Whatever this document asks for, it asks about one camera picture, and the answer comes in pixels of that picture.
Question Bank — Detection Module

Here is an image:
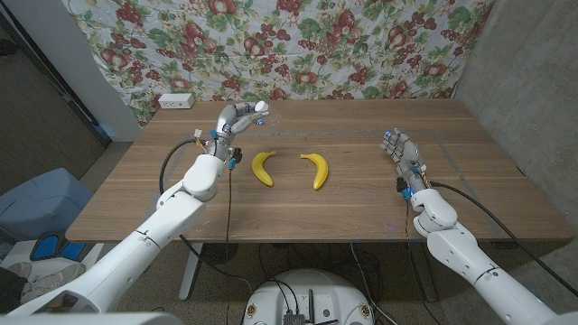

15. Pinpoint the blue-grey plastic bin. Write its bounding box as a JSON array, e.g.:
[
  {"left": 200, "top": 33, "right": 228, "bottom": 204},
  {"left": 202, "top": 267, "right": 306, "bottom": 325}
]
[{"left": 0, "top": 167, "right": 94, "bottom": 243}]

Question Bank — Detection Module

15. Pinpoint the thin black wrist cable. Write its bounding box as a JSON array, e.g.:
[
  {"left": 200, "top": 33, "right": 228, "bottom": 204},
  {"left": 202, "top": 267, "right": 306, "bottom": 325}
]
[
  {"left": 224, "top": 167, "right": 235, "bottom": 325},
  {"left": 404, "top": 200, "right": 415, "bottom": 258}
]

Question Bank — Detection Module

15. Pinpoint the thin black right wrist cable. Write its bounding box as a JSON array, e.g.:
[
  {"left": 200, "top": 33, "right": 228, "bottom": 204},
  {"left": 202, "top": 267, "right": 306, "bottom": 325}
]
[{"left": 404, "top": 200, "right": 415, "bottom": 258}]

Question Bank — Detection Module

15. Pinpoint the black round floor grille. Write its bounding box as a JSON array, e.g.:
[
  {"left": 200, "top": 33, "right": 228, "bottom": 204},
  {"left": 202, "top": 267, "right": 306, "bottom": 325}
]
[{"left": 201, "top": 242, "right": 239, "bottom": 265}]

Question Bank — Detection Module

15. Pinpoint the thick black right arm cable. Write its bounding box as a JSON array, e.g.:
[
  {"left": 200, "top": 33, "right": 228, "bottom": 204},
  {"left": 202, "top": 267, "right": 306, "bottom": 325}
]
[{"left": 428, "top": 180, "right": 578, "bottom": 298}]

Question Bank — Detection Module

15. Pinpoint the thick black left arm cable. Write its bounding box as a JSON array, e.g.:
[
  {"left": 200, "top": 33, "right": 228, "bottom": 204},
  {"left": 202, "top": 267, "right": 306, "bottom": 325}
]
[{"left": 158, "top": 138, "right": 253, "bottom": 293}]

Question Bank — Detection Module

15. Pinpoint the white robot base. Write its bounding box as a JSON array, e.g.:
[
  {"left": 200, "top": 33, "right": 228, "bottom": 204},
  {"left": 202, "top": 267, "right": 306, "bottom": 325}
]
[{"left": 242, "top": 268, "right": 375, "bottom": 325}]

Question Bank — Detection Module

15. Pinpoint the white table leg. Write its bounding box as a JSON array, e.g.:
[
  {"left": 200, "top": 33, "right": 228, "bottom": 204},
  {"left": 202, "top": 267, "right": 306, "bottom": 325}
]
[{"left": 178, "top": 242, "right": 204, "bottom": 302}]

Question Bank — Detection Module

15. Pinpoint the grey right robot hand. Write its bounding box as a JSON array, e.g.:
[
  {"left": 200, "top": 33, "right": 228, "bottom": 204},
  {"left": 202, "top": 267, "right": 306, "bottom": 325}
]
[{"left": 380, "top": 127, "right": 430, "bottom": 196}]

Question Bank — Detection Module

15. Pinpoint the thin black left wrist cable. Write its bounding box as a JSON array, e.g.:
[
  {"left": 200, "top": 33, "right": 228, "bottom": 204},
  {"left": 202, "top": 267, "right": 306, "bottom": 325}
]
[{"left": 224, "top": 167, "right": 235, "bottom": 325}]

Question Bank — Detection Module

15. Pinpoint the black door frame strip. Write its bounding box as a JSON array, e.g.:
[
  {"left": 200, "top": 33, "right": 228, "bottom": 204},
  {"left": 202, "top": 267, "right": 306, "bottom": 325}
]
[{"left": 0, "top": 11, "right": 113, "bottom": 148}]

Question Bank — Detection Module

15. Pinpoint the grey table leg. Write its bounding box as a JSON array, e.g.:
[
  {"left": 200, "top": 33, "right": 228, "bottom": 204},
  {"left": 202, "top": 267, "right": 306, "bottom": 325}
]
[{"left": 408, "top": 241, "right": 438, "bottom": 302}]

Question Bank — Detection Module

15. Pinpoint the floral fruit print backdrop cloth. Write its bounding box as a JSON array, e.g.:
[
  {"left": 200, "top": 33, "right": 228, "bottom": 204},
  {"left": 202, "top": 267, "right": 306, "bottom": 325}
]
[{"left": 62, "top": 0, "right": 496, "bottom": 127}]

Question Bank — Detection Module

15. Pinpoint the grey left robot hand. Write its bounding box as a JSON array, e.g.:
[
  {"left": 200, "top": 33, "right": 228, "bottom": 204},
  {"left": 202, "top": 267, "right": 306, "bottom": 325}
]
[{"left": 205, "top": 100, "right": 266, "bottom": 163}]

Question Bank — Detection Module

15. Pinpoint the grey sneaker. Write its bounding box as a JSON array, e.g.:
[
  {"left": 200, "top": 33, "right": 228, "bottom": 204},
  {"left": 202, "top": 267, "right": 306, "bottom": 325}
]
[
  {"left": 6, "top": 261, "right": 35, "bottom": 279},
  {"left": 20, "top": 263, "right": 87, "bottom": 302}
]

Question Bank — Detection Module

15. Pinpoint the dark trouser leg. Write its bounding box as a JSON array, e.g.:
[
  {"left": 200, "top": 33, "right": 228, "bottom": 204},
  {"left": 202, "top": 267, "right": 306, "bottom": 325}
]
[{"left": 0, "top": 268, "right": 28, "bottom": 313}]

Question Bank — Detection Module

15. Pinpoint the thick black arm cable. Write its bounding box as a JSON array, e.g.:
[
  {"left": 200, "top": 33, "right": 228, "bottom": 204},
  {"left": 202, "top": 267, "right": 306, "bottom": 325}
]
[
  {"left": 428, "top": 180, "right": 578, "bottom": 298},
  {"left": 158, "top": 138, "right": 253, "bottom": 293}
]

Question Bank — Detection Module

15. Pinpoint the yellow toy banana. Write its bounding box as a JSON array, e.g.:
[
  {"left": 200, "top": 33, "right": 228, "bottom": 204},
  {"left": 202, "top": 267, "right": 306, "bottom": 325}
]
[
  {"left": 251, "top": 150, "right": 277, "bottom": 188},
  {"left": 300, "top": 153, "right": 330, "bottom": 191}
]

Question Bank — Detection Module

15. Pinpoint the white power strip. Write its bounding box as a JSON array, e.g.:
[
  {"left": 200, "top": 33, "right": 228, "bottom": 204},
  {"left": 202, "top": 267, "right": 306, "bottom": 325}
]
[{"left": 157, "top": 92, "right": 196, "bottom": 110}]

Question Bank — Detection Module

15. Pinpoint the clear medicine bottle white cap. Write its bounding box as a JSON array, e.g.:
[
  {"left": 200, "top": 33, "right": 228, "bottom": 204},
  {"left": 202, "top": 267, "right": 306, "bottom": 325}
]
[{"left": 252, "top": 99, "right": 280, "bottom": 127}]

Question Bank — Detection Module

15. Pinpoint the grey floor cable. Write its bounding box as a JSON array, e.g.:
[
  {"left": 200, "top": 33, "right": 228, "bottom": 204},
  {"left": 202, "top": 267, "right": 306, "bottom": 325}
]
[{"left": 350, "top": 241, "right": 399, "bottom": 325}]

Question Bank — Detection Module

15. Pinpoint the blue and black foot pedal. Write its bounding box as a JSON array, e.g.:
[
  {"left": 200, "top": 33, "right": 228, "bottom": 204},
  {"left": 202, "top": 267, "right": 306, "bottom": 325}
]
[{"left": 29, "top": 231, "right": 87, "bottom": 263}]

